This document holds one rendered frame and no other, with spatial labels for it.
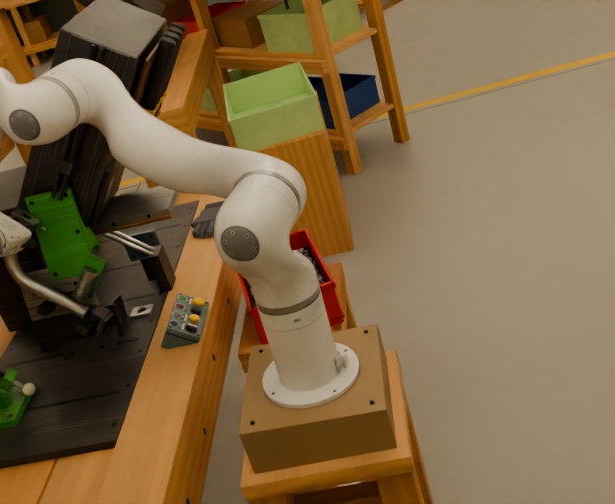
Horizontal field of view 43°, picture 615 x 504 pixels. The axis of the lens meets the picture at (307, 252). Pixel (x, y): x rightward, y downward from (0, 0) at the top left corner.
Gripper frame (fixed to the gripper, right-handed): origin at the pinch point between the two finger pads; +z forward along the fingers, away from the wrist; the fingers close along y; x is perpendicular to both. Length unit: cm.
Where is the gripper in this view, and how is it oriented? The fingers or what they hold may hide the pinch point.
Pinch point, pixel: (20, 225)
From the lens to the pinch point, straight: 194.4
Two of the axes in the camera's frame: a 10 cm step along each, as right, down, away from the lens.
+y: -8.4, -5.4, -0.5
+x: -5.3, 8.1, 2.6
